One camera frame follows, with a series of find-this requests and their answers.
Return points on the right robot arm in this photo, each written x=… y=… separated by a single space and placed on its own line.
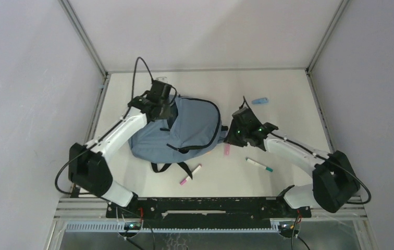
x=334 y=181

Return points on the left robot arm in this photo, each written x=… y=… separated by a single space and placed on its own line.
x=88 y=163

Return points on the green-capped white marker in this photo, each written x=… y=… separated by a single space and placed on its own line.
x=251 y=161

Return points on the pink highlighter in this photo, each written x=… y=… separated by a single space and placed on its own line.
x=226 y=149

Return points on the blue-grey backpack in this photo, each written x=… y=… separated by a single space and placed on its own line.
x=194 y=129

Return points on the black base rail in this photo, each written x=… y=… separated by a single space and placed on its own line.
x=207 y=212

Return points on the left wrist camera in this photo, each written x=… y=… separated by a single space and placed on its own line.
x=162 y=79

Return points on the light blue highlighter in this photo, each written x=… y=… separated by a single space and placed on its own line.
x=259 y=101

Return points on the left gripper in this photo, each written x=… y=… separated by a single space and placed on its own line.
x=168 y=101

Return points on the white cable duct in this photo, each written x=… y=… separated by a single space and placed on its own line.
x=133 y=227

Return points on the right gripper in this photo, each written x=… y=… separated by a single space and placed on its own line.
x=230 y=138

